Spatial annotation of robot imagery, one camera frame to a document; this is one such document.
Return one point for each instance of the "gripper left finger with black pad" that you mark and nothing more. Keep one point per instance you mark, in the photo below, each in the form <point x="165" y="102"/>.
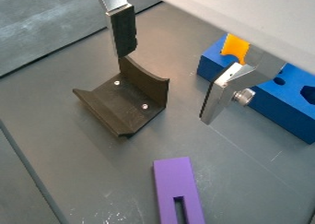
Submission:
<point x="121" y="21"/>

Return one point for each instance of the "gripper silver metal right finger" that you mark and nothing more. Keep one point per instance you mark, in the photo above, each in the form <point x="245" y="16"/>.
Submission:
<point x="232" y="86"/>

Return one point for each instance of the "purple double-square object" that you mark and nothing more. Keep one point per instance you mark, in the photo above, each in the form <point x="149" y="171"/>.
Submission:
<point x="176" y="184"/>

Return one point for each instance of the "blue shape sorting board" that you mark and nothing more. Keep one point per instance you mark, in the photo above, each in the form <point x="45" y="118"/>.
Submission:
<point x="284" y="99"/>

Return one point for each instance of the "yellow spool-shaped block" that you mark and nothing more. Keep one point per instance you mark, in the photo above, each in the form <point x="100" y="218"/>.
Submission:
<point x="236" y="47"/>

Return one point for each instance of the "black curved holder stand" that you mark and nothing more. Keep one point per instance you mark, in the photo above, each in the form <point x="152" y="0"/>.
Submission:
<point x="129" y="100"/>

